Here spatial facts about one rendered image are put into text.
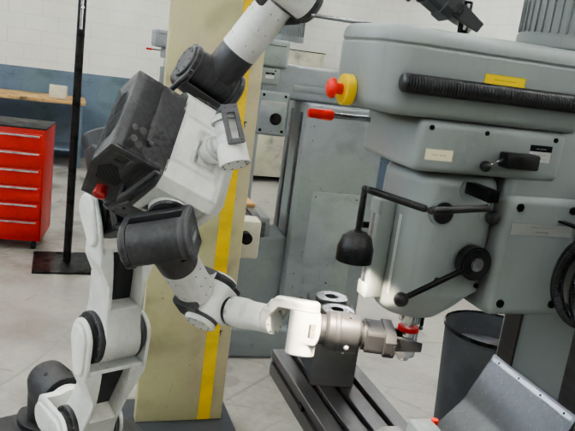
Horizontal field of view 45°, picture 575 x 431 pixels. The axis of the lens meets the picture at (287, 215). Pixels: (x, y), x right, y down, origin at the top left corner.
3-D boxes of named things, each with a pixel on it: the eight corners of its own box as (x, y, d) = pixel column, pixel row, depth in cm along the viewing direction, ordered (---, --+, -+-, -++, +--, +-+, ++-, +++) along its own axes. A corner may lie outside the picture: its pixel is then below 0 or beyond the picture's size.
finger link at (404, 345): (419, 353, 150) (392, 349, 150) (422, 339, 150) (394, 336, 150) (421, 357, 149) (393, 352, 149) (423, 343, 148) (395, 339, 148)
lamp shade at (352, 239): (328, 256, 137) (332, 226, 135) (354, 253, 141) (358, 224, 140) (352, 267, 131) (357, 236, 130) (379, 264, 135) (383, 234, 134)
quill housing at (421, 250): (396, 327, 138) (423, 171, 131) (355, 291, 157) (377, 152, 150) (477, 327, 144) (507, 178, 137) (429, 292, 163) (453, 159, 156)
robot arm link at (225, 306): (265, 343, 158) (204, 328, 170) (283, 304, 163) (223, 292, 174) (243, 321, 151) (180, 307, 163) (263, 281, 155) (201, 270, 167)
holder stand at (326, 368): (308, 385, 185) (319, 315, 180) (299, 350, 206) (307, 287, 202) (352, 388, 186) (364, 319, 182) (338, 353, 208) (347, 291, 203)
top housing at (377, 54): (376, 113, 122) (392, 20, 118) (324, 98, 146) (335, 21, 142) (589, 137, 137) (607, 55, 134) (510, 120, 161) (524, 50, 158)
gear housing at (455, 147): (412, 171, 128) (422, 118, 126) (360, 150, 150) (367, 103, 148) (560, 183, 139) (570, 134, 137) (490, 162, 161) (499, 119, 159)
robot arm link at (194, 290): (175, 320, 168) (145, 279, 149) (200, 275, 174) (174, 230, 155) (216, 335, 164) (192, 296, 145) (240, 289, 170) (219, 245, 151)
